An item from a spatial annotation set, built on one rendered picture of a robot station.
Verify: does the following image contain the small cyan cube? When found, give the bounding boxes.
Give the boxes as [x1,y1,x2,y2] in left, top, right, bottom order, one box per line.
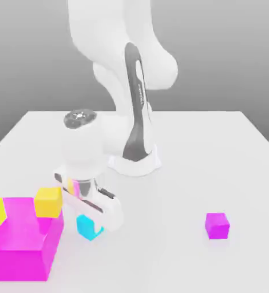
[76,214,105,241]

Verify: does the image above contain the small purple cube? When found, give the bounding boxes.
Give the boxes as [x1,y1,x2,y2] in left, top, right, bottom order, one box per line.
[204,212,231,240]

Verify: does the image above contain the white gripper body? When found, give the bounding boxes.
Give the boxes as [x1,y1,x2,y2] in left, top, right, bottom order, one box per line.
[61,189,124,232]

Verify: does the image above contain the small orange cube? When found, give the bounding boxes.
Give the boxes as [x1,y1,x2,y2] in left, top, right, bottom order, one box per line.
[33,187,64,219]

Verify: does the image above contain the large magenta box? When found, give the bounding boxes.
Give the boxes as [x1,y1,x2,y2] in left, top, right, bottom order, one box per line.
[0,197,65,282]

